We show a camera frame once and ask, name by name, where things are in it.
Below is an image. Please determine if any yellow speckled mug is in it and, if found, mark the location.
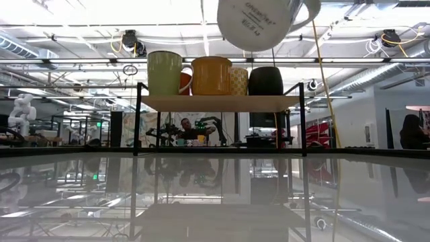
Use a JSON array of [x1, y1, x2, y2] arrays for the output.
[[190, 56, 233, 96]]

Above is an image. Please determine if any yellow patterned mug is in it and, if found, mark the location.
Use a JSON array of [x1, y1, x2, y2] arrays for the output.
[[230, 67, 250, 96]]

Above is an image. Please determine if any orange mug black rim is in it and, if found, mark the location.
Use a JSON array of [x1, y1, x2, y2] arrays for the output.
[[179, 72, 193, 96]]

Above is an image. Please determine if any black mug red interior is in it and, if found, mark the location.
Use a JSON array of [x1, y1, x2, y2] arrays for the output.
[[247, 66, 285, 96]]

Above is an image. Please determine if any pale green mug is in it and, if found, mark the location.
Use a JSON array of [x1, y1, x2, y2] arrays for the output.
[[146, 50, 194, 97]]

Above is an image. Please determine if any blue white flower mug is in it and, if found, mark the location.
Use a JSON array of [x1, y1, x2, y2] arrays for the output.
[[216, 0, 323, 53]]

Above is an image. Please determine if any person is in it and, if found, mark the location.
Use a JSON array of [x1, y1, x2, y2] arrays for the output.
[[398, 113, 430, 151], [176, 117, 218, 140]]

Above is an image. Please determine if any black monitor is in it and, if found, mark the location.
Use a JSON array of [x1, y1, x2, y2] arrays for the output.
[[249, 112, 280, 128]]

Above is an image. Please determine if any black cabinet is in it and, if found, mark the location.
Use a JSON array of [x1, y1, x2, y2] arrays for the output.
[[110, 110, 124, 148]]

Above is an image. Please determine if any red object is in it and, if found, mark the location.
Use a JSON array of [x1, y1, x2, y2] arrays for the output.
[[304, 121, 333, 149]]

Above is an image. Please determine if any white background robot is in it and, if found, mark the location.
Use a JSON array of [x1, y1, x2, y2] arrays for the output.
[[7, 93, 38, 137]]

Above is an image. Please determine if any wooden shelf black frame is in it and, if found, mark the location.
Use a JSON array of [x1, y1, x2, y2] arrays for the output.
[[133, 81, 308, 157]]

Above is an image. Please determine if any ceiling cable reel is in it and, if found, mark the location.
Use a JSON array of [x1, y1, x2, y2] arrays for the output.
[[121, 29, 148, 58], [380, 29, 403, 48]]

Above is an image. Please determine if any yellow hanging cable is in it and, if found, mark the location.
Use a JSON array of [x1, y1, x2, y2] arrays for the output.
[[310, 19, 343, 149]]

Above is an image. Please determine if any white wall box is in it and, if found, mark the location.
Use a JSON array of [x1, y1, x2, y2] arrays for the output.
[[364, 123, 374, 145]]

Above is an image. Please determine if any black table edge rail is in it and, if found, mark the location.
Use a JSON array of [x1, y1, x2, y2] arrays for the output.
[[0, 145, 430, 159]]

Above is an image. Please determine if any silver ceiling duct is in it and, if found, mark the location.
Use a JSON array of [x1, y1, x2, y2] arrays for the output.
[[0, 33, 60, 70], [337, 40, 430, 93]]

